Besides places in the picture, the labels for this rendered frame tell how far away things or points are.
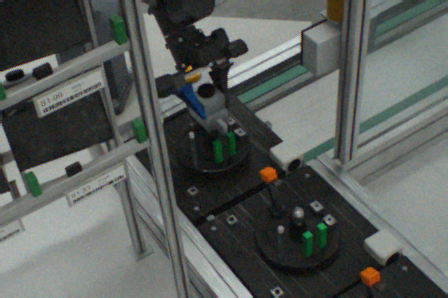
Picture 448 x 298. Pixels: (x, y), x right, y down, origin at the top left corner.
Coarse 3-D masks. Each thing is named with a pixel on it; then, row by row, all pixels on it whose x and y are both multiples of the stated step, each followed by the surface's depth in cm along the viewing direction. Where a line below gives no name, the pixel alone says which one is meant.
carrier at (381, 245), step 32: (288, 192) 132; (320, 192) 131; (224, 224) 129; (256, 224) 126; (288, 224) 122; (320, 224) 118; (352, 224) 126; (224, 256) 124; (256, 256) 124; (288, 256) 121; (320, 256) 120; (352, 256) 121; (384, 256) 118; (256, 288) 120; (288, 288) 119; (320, 288) 118; (352, 288) 119
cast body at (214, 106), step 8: (200, 88) 129; (208, 88) 129; (216, 88) 130; (200, 96) 129; (208, 96) 129; (216, 96) 129; (224, 96) 129; (208, 104) 128; (216, 104) 129; (224, 104) 130; (192, 112) 134; (208, 112) 129; (216, 112) 131; (224, 112) 131; (200, 120) 132; (208, 120) 130; (216, 120) 131; (224, 120) 132; (208, 128) 131; (224, 128) 130
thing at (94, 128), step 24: (96, 96) 96; (0, 120) 93; (24, 120) 94; (48, 120) 95; (72, 120) 96; (96, 120) 97; (24, 144) 95; (48, 144) 96; (72, 144) 97; (96, 144) 98; (24, 168) 96
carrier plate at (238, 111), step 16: (240, 112) 147; (176, 128) 146; (256, 128) 143; (256, 144) 141; (272, 144) 140; (144, 160) 141; (176, 160) 140; (256, 160) 138; (272, 160) 137; (176, 176) 138; (192, 176) 137; (240, 176) 136; (256, 176) 135; (176, 192) 135; (208, 192) 134; (224, 192) 134; (240, 192) 133; (256, 192) 135; (192, 208) 132; (208, 208) 132; (224, 208) 133; (192, 224) 131
